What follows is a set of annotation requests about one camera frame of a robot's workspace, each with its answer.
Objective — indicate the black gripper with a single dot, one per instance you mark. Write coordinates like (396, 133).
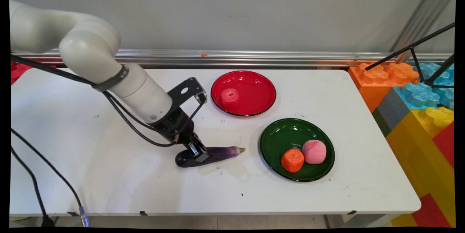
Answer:
(173, 125)

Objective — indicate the purple toy eggplant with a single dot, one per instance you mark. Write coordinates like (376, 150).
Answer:
(225, 152)

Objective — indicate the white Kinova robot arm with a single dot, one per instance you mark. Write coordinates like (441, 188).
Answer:
(87, 44)

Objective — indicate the red toy apple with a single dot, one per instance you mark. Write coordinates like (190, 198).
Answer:
(230, 96)

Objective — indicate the red plate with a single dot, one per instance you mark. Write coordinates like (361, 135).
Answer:
(254, 93)

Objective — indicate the green plate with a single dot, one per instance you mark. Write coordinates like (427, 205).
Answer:
(287, 131)

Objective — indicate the orange toy fruit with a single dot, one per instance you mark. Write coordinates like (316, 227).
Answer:
(292, 160)

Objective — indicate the pink toy peach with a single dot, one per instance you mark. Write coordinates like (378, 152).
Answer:
(314, 152)

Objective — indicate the orange foam block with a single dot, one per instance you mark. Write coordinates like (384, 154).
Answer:
(374, 87)

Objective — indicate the grey foam block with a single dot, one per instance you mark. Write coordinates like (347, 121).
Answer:
(394, 111)

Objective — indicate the yellow foam block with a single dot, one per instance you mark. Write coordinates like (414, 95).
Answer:
(417, 153)

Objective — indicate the blue foam block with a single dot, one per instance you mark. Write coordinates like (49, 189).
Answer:
(421, 96)

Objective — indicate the black tripod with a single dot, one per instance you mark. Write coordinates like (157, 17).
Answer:
(441, 68)

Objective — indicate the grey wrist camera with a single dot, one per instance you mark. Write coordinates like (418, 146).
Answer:
(202, 97)

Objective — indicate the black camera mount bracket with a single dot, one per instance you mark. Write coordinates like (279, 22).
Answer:
(187, 90)

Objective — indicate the aluminium rail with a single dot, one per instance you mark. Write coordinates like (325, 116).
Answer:
(254, 58)

